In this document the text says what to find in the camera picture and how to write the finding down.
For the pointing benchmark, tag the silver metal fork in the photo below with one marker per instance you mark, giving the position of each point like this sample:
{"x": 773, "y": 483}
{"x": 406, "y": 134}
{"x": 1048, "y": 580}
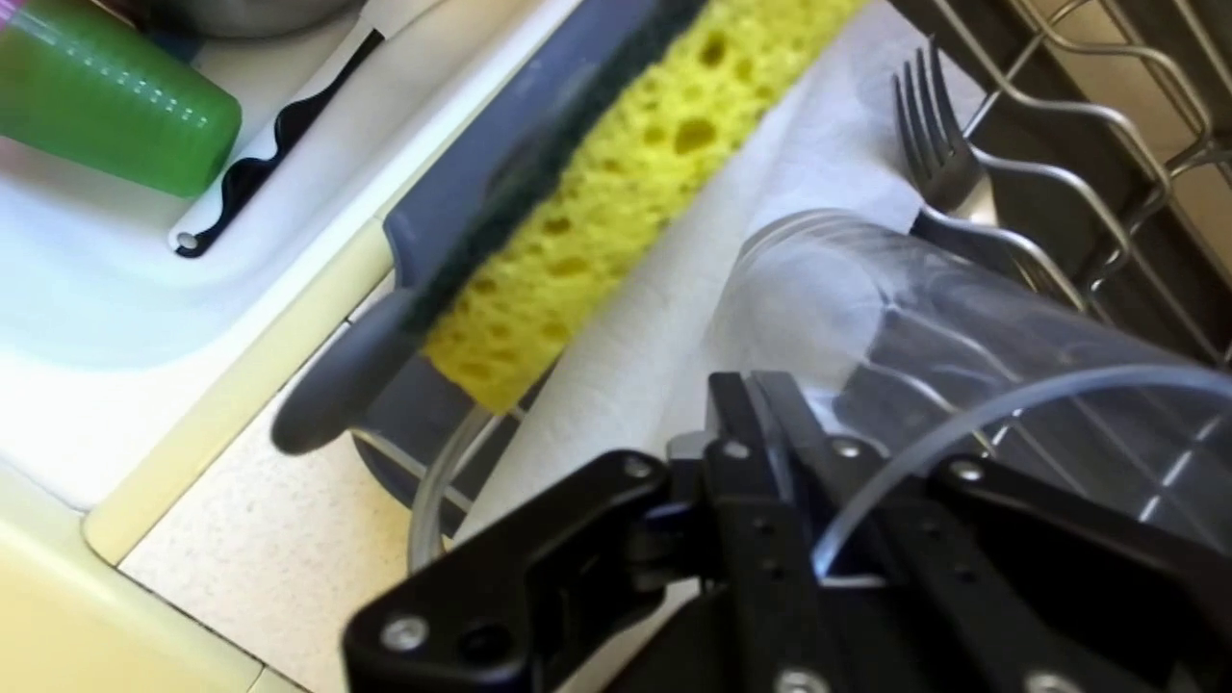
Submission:
{"x": 936, "y": 139}

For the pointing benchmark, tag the white utensil with black wave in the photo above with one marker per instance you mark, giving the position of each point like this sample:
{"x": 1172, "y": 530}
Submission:
{"x": 277, "y": 139}

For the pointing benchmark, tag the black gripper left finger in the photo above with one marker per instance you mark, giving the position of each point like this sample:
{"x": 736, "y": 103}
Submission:
{"x": 540, "y": 553}

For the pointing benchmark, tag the green plastic cup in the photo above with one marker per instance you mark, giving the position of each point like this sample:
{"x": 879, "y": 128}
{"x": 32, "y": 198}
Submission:
{"x": 101, "y": 98}

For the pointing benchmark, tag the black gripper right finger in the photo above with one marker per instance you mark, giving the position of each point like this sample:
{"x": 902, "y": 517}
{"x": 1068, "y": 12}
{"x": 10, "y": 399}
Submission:
{"x": 1027, "y": 564}

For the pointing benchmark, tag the dish rack with dishes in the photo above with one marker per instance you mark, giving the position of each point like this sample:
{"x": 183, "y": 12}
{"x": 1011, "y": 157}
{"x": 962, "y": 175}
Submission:
{"x": 474, "y": 215}

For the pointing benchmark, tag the clear glass cup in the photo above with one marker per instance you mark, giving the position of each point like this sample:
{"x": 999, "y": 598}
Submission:
{"x": 821, "y": 292}

